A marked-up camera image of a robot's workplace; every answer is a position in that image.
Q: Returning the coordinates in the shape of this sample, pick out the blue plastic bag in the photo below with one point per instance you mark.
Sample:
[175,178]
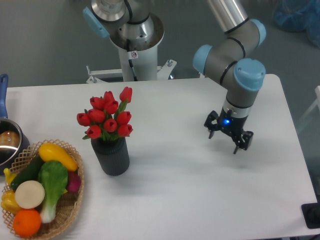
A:
[299,16]

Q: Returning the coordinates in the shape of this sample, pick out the yellow banana tip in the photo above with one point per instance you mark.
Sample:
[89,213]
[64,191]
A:
[9,176]

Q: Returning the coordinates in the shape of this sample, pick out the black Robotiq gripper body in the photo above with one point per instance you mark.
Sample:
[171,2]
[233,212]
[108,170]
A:
[232,120]

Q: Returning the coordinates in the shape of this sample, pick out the white frame at right edge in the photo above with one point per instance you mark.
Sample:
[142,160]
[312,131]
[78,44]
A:
[311,112]

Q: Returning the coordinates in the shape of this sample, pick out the white round radish slice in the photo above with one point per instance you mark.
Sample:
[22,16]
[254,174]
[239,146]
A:
[29,194]

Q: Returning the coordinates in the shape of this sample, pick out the woven wicker basket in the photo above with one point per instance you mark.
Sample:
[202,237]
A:
[69,204]

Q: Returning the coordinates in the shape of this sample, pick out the dark green cucumber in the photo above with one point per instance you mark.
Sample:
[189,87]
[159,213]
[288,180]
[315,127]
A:
[29,173]

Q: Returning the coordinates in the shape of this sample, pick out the yellow bell pepper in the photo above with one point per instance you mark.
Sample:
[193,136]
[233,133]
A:
[8,202]

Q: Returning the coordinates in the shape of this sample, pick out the orange fruit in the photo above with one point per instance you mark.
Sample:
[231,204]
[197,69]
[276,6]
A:
[27,222]

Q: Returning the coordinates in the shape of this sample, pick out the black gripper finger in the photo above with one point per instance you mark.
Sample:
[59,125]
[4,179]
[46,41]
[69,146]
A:
[212,123]
[242,141]

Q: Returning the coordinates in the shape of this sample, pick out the green bok choy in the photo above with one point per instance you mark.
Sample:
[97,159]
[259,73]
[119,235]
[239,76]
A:
[53,176]

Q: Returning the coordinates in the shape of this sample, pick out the black device at table edge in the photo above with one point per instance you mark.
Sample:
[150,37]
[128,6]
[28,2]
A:
[311,214]

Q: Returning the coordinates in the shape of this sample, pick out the red tulip bouquet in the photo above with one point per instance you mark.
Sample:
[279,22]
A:
[107,120]

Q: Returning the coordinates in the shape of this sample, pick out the dark grey ribbed vase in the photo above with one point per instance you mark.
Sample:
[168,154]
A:
[113,156]

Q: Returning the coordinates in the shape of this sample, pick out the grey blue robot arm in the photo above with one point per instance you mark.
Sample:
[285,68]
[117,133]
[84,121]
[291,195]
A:
[228,65]

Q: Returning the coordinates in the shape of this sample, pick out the yellow squash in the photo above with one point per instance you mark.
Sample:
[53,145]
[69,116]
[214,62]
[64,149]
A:
[53,152]

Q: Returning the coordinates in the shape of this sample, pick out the blue handled saucepan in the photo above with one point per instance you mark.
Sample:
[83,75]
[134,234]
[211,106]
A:
[12,139]

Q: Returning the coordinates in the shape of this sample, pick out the purple red radish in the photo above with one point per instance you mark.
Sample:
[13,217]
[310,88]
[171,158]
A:
[73,182]

